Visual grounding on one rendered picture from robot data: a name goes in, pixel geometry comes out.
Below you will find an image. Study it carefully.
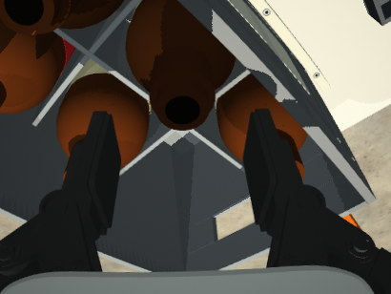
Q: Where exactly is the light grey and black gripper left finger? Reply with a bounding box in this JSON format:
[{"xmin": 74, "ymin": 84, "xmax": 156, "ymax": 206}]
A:
[{"xmin": 0, "ymin": 111, "xmax": 121, "ymax": 293}]

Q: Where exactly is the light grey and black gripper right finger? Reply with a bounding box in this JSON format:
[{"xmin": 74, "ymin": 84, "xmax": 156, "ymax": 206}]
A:
[{"xmin": 243, "ymin": 109, "xmax": 391, "ymax": 294}]

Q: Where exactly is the dark grey divided crate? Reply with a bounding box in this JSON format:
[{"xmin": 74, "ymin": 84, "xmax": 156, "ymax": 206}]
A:
[{"xmin": 0, "ymin": 0, "xmax": 376, "ymax": 272}]

